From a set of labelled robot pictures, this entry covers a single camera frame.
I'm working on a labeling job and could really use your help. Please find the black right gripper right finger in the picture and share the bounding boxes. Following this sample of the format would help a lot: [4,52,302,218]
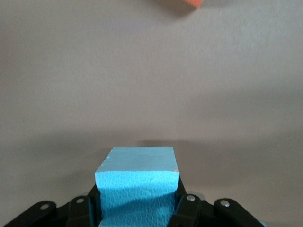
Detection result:
[167,177,263,227]

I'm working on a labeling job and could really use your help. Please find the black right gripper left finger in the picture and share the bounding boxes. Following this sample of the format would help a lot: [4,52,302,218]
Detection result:
[4,184,102,227]

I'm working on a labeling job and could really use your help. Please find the light cyan foam cube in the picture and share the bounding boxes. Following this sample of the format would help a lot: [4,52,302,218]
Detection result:
[94,146,180,227]

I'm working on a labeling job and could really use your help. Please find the orange foam cube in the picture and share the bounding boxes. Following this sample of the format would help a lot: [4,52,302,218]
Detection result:
[181,0,204,9]

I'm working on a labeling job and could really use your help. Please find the brown table cover sheet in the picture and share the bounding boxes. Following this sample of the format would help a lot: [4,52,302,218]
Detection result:
[0,0,303,227]

